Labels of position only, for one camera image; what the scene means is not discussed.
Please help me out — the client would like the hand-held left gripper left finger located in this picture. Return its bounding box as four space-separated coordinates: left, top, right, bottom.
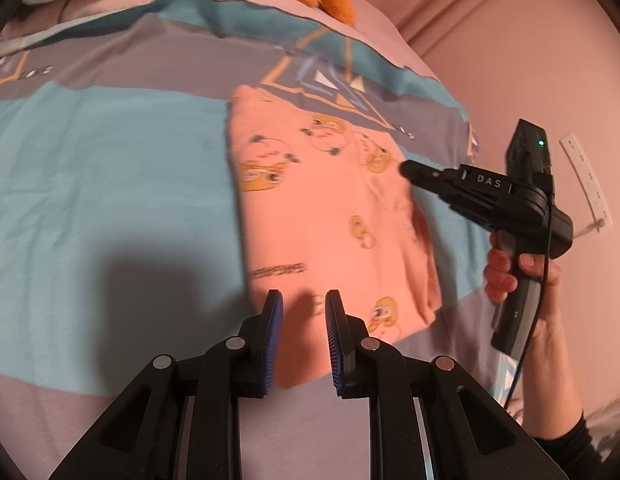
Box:
49 289 285 480

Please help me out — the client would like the lavender bed sheet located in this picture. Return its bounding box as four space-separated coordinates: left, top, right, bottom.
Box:
0 0 520 480

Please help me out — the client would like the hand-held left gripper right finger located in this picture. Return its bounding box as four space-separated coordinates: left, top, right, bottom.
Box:
324 289 565 480

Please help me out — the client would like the white power strip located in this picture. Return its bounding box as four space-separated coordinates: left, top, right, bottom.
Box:
560 132 614 233

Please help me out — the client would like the pink cartoon print shirt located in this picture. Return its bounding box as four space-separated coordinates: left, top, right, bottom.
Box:
225 84 443 391

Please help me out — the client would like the person's right hand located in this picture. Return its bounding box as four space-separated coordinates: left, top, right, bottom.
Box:
484 247 563 346

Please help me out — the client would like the person's right forearm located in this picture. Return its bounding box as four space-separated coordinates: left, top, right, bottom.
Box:
510 305 605 480

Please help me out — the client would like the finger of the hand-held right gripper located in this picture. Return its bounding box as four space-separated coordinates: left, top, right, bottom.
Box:
399 159 466 202

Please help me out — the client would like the blue grey patterned blanket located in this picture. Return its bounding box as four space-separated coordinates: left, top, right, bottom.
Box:
0 0 520 411

